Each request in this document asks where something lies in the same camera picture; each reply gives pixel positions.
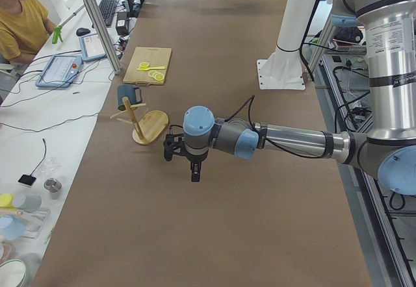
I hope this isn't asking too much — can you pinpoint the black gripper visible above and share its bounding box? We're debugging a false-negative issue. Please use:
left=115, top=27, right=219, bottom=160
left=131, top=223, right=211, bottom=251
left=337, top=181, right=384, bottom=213
left=185, top=150, right=208, bottom=182

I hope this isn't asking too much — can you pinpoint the blue mug yellow inside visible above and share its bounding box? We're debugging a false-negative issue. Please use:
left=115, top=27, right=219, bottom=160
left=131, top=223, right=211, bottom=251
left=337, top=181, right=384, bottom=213
left=117, top=84, right=143, bottom=111

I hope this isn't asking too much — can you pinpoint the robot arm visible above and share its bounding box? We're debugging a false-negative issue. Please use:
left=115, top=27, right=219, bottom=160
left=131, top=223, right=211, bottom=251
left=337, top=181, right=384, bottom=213
left=174, top=0, right=415, bottom=195

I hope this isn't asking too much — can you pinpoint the wooden cup storage rack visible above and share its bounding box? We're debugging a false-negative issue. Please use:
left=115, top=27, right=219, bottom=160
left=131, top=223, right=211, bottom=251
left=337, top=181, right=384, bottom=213
left=110, top=96, right=169, bottom=145

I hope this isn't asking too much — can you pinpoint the small metal cup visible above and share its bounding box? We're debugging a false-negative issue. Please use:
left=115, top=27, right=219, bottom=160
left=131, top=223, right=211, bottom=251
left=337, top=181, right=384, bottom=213
left=44, top=178, right=62, bottom=199

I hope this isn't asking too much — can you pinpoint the grey cup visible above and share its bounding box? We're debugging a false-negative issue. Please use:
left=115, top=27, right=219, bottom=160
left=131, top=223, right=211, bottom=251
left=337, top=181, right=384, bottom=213
left=12, top=193, right=42, bottom=212

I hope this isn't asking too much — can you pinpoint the yellow cup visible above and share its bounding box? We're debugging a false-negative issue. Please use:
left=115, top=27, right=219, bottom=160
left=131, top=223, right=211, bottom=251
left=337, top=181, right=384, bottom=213
left=0, top=193, right=14, bottom=208

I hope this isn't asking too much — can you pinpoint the light blue cup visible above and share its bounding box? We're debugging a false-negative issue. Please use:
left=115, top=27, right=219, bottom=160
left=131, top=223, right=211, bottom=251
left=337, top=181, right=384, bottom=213
left=1, top=215, right=26, bottom=240

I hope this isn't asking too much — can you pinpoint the lemon slice far right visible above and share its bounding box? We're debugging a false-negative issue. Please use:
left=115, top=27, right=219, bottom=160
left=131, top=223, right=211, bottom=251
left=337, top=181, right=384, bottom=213
left=153, top=73, right=164, bottom=82

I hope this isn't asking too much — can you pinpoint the lemon slice middle right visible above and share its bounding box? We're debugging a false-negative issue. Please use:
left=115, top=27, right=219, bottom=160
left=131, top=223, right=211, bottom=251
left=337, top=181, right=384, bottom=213
left=149, top=72, right=163, bottom=81

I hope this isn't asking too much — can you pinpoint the yellow plastic knife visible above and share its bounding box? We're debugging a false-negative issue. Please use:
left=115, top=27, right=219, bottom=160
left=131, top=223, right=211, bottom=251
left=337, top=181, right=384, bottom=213
left=138, top=66, right=166, bottom=71

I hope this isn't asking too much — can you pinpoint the lemon slice top left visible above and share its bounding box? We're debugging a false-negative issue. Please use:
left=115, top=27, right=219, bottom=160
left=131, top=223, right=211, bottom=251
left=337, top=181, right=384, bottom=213
left=138, top=62, right=150, bottom=68

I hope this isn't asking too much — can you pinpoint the blue teach pendant far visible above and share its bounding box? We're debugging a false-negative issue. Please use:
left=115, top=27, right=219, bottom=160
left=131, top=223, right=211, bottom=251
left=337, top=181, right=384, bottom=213
left=78, top=33, right=107, bottom=62

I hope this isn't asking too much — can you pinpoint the blue teach pendant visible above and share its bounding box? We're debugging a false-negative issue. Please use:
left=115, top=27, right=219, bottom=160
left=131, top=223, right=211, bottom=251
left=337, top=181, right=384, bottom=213
left=78, top=33, right=107, bottom=62
left=35, top=55, right=83, bottom=89

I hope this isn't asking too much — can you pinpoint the black power adapter box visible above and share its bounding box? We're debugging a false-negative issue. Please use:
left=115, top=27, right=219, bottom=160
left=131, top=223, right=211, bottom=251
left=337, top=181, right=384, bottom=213
left=116, top=12, right=129, bottom=36

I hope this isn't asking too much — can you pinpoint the blue teach pendant near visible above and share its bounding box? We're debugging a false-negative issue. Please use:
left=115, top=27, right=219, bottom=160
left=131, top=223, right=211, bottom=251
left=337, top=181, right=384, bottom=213
left=35, top=55, right=83, bottom=89

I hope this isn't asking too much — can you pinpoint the black square pad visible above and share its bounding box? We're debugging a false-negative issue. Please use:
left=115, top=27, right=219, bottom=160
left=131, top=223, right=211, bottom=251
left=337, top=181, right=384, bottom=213
left=18, top=174, right=36, bottom=186

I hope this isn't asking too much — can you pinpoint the black computer mouse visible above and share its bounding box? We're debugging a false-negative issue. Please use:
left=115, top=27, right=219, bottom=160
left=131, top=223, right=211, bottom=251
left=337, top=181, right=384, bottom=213
left=75, top=27, right=90, bottom=37

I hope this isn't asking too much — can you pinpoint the black keyboard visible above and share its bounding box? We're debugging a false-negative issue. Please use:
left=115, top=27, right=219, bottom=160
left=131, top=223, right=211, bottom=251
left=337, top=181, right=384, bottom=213
left=98, top=0, right=118, bottom=27

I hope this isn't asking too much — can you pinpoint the green rimmed bowl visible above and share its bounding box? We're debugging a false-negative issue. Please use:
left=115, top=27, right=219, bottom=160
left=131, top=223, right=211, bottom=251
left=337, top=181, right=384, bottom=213
left=0, top=259, right=29, bottom=287

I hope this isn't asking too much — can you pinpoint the person in yellow shirt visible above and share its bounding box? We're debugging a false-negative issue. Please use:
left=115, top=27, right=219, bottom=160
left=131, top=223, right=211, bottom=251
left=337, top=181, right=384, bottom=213
left=1, top=0, right=56, bottom=65

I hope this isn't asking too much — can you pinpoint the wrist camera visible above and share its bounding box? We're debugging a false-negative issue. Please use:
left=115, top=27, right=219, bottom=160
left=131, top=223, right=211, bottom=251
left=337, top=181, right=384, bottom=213
left=163, top=125, right=186, bottom=162

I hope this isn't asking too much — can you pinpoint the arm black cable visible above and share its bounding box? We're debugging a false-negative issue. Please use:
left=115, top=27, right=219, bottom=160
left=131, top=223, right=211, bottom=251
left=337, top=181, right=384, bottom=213
left=224, top=94, right=329, bottom=159

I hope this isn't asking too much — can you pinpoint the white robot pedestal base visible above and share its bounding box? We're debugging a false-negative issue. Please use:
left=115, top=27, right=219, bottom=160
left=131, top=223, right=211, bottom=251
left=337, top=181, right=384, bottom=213
left=257, top=0, right=320, bottom=90

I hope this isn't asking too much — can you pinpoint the green handled grabber tool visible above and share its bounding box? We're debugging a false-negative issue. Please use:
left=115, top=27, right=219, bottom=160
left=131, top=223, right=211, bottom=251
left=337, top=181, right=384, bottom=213
left=51, top=25, right=63, bottom=44

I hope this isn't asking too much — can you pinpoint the aluminium frame post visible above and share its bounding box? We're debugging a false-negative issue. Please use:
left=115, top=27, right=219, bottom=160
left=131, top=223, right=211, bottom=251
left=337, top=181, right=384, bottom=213
left=83, top=0, right=121, bottom=75

